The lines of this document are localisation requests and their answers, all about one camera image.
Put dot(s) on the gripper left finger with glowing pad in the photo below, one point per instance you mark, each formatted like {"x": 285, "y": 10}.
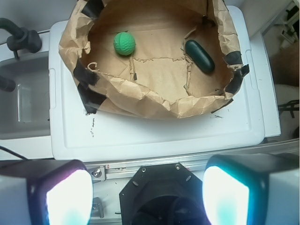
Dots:
{"x": 45, "y": 192}

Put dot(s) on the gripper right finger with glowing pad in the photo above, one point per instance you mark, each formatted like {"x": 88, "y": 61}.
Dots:
{"x": 252, "y": 189}

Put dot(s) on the dark green plastic pickle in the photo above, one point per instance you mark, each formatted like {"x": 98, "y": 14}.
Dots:
{"x": 199, "y": 56}

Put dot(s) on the clear plastic storage bin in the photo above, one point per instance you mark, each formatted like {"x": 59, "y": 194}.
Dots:
{"x": 24, "y": 112}

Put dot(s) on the white plastic bin lid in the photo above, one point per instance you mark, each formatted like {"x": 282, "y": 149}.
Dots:
{"x": 106, "y": 136}

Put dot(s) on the crumpled brown paper bag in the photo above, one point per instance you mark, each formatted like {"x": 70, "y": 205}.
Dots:
{"x": 158, "y": 80}

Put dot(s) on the green dimpled foam ball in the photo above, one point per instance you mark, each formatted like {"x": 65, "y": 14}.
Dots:
{"x": 124, "y": 43}

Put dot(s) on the metal corner bracket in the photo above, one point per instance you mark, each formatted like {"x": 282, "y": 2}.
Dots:
{"x": 97, "y": 208}

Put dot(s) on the aluminium extrusion rail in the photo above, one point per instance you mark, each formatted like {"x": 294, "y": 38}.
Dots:
{"x": 195, "y": 162}

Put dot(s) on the black octagonal mount plate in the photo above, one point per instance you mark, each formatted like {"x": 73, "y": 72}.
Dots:
{"x": 163, "y": 197}

